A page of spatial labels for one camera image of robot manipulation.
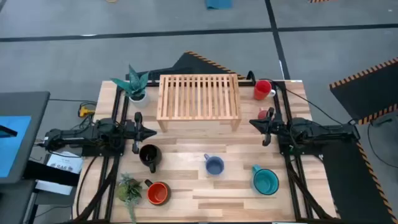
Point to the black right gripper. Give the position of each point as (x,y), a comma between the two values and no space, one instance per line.
(269,129)

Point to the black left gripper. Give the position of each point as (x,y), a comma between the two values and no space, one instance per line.
(137,137)

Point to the pink mug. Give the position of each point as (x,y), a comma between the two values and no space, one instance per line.
(262,114)

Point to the teal mug with dark rim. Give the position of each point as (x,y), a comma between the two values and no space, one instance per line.
(265,181)

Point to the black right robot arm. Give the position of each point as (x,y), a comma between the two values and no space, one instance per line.
(323,132)

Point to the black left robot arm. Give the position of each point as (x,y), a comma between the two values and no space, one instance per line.
(77,135)

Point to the black mug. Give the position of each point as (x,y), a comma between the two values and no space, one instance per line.
(150,154)

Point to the snake plant in white pot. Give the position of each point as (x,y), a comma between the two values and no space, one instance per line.
(136,88)

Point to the small bushy green plant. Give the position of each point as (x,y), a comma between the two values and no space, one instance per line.
(129,189)

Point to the orange and brown mug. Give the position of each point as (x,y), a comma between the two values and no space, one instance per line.
(157,193)

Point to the blue-grey mug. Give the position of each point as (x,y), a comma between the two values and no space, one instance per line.
(214,165)

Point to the slatted wooden rack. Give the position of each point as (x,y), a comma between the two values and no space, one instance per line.
(199,96)

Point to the yellow power plug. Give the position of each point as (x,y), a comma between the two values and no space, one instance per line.
(84,111)

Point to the black mat with hazard stripes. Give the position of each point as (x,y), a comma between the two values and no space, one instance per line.
(189,63)
(363,93)
(348,186)

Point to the white printed paper box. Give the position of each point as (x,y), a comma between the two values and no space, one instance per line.
(63,165)

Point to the grey desk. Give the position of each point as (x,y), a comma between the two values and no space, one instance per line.
(34,105)

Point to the blue floor mat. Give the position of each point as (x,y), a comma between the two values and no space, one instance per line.
(218,3)

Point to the blue-screened monitor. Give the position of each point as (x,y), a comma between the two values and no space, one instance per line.
(14,146)

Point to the black aluminium frame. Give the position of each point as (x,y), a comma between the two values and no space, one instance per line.
(116,102)

